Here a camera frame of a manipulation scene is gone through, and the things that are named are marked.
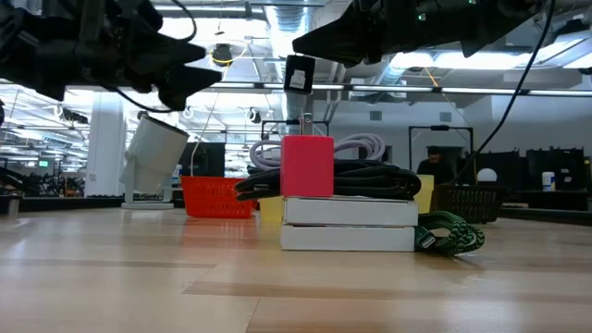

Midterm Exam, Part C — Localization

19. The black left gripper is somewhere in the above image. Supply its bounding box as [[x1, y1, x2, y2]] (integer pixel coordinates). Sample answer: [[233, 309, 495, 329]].
[[41, 0, 224, 112]]

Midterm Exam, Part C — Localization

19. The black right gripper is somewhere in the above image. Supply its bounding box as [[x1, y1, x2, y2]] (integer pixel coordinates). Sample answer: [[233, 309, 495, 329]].
[[291, 0, 468, 68]]

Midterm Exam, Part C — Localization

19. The black power adapter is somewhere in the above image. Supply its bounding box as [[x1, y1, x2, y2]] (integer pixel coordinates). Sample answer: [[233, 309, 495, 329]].
[[283, 54, 317, 96]]

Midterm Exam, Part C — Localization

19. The white cable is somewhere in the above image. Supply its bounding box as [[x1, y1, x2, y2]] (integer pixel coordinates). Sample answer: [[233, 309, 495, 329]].
[[249, 132, 387, 171]]

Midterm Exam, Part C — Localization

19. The pink charger plug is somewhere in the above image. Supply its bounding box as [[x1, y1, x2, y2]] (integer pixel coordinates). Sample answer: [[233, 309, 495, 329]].
[[279, 113, 336, 199]]

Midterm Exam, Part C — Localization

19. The black cable bundle red strap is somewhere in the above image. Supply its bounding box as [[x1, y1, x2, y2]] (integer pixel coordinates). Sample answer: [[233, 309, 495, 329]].
[[234, 159, 423, 203]]

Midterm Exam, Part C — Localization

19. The white cardboard box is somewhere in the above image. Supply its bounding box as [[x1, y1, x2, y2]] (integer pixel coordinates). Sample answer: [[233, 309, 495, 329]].
[[279, 224, 416, 253], [282, 195, 420, 228]]

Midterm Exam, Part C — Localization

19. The green braided cable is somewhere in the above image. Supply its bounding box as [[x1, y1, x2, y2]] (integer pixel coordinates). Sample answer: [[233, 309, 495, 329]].
[[413, 211, 487, 257]]

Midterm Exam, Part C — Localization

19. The yellow translucent plastic bin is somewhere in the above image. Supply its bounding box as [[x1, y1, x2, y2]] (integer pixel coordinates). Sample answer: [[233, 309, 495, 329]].
[[257, 174, 436, 224]]

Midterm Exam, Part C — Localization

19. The black monitor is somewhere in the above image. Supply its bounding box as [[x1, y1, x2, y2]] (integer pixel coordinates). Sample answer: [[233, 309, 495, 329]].
[[179, 142, 227, 179]]

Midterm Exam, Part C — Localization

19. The white pillar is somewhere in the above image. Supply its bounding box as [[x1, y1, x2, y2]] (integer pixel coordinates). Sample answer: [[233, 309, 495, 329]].
[[84, 91, 128, 199]]

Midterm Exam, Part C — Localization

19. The red slotted plastic basket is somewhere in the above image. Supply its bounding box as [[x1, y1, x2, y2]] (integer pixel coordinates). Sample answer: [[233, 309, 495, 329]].
[[180, 176, 256, 219]]

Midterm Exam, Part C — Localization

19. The person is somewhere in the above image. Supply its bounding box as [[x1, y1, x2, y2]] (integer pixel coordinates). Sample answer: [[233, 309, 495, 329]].
[[415, 145, 458, 187]]

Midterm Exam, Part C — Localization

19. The black slotted plastic basket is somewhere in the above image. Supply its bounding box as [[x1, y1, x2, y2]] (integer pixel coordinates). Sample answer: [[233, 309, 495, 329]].
[[432, 184, 508, 225]]

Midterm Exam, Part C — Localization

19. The black overhead camera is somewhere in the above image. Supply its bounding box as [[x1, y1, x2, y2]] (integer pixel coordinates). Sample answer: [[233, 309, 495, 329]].
[[211, 43, 234, 67]]

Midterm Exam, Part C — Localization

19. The silver ventilation duct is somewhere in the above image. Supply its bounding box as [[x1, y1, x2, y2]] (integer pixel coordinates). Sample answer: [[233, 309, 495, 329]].
[[264, 0, 316, 136]]

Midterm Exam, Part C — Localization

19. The black stand frame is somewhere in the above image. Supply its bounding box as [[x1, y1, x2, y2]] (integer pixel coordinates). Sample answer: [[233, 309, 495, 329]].
[[260, 118, 331, 154], [407, 124, 475, 186]]

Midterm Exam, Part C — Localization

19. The frame crossbar with light strips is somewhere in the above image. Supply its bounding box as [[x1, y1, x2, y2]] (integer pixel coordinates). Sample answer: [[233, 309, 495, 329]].
[[0, 79, 592, 97]]

